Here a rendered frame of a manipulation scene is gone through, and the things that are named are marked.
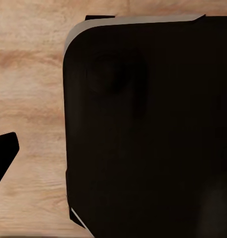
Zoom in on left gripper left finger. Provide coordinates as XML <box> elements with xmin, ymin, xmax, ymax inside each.
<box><xmin>0</xmin><ymin>132</ymin><xmax>19</xmax><ymax>181</ymax></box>

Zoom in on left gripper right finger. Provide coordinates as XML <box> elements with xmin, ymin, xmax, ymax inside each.
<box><xmin>217</xmin><ymin>132</ymin><xmax>227</xmax><ymax>163</ymax></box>

